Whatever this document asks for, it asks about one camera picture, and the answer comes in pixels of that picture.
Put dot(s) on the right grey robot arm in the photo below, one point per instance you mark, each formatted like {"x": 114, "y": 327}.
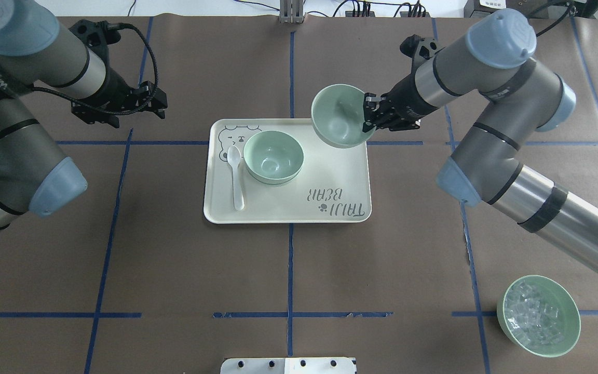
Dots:
{"x": 495, "y": 57}

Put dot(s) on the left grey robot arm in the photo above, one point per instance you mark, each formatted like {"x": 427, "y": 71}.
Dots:
{"x": 40, "y": 54}

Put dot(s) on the white metal camera stand base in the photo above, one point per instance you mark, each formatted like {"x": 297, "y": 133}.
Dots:
{"x": 290, "y": 365}

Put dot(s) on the black power strip with cables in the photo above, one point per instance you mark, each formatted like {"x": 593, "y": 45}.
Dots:
{"x": 410, "y": 9}

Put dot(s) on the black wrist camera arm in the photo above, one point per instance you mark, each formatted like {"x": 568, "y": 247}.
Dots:
{"x": 96, "y": 35}
{"x": 420, "y": 49}

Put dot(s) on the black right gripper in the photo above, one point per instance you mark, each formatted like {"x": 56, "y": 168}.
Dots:
{"x": 404, "y": 100}

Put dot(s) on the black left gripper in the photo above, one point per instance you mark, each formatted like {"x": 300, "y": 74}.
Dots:
{"x": 118, "y": 89}

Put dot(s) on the white plastic spoon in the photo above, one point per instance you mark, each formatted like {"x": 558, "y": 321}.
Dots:
{"x": 234, "y": 158}

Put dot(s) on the green bowl with ice cubes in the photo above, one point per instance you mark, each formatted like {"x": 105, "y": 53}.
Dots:
{"x": 539, "y": 315}

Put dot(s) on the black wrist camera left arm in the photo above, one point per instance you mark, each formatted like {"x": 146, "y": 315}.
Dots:
{"x": 96, "y": 35}

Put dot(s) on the aluminium profile post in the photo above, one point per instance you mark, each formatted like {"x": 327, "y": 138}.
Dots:
{"x": 291, "y": 11}

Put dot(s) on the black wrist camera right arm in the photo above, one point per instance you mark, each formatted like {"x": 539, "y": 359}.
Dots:
{"x": 420, "y": 49}

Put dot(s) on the green bowl front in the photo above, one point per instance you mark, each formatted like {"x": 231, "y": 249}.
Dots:
{"x": 338, "y": 116}

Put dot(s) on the cream bear print tray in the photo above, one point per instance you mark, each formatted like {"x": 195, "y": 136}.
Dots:
{"x": 333, "y": 185}

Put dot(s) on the green bowl on tray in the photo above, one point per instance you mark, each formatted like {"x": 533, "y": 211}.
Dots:
{"x": 273, "y": 157}

